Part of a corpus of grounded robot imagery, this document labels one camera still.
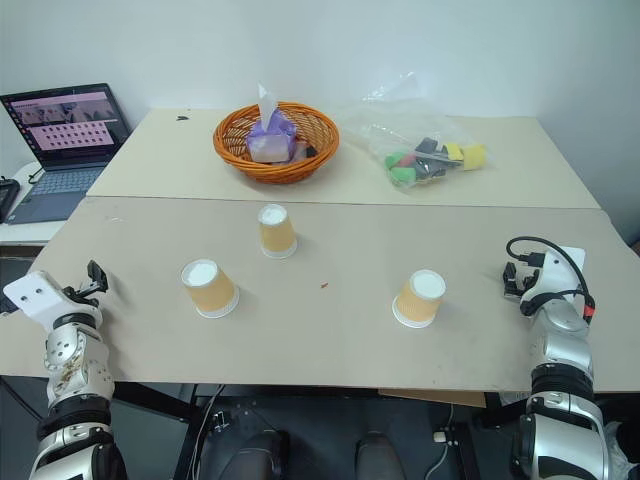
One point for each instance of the clear plastic bag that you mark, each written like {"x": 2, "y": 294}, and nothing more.
{"x": 380, "y": 130}

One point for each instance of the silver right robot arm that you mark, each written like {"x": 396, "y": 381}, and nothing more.
{"x": 565, "y": 345}

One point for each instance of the orange wicker basket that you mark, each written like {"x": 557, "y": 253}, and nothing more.
{"x": 235, "y": 145}

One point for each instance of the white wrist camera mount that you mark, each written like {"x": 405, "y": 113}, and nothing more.
{"x": 31, "y": 298}
{"x": 556, "y": 272}

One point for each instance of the yellow sponge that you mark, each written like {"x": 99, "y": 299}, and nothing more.
{"x": 452, "y": 150}
{"x": 475, "y": 156}

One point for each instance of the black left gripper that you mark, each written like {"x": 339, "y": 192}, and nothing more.
{"x": 80, "y": 295}

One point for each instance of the open grey laptop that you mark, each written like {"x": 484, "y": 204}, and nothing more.
{"x": 60, "y": 150}

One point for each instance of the dark rounded shape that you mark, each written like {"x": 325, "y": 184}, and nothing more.
{"x": 261, "y": 457}
{"x": 380, "y": 457}

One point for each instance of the small black box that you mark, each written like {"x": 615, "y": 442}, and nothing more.
{"x": 310, "y": 150}

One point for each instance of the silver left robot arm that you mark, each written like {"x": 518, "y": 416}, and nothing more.
{"x": 75, "y": 360}

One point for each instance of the orange paper cup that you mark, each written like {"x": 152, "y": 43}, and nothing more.
{"x": 210, "y": 290}
{"x": 276, "y": 232}
{"x": 419, "y": 300}

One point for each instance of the green sponge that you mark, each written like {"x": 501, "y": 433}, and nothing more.
{"x": 403, "y": 174}
{"x": 394, "y": 159}

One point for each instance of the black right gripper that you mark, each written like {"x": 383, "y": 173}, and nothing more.
{"x": 526, "y": 283}

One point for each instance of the purple tissue pack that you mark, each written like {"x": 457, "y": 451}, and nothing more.
{"x": 270, "y": 142}

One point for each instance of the black handheld device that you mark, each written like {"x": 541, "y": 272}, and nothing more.
{"x": 7, "y": 197}

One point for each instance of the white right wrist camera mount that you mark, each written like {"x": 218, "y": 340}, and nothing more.
{"x": 556, "y": 272}

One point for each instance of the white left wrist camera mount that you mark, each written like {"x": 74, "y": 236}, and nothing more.
{"x": 31, "y": 298}

